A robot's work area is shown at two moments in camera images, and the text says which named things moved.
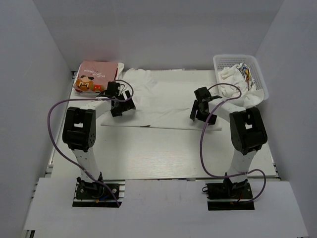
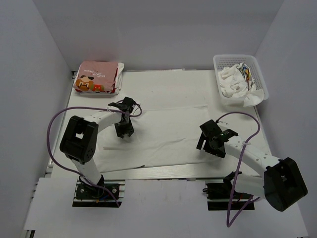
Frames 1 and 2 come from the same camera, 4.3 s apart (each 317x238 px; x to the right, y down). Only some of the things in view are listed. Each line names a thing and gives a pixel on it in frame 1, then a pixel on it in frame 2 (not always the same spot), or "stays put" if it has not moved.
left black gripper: (128, 105) to (129, 130)
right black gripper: (194, 112) to (217, 152)
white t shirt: (163, 99) to (162, 137)
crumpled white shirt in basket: (240, 75) stays put
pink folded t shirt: (94, 76) stays put
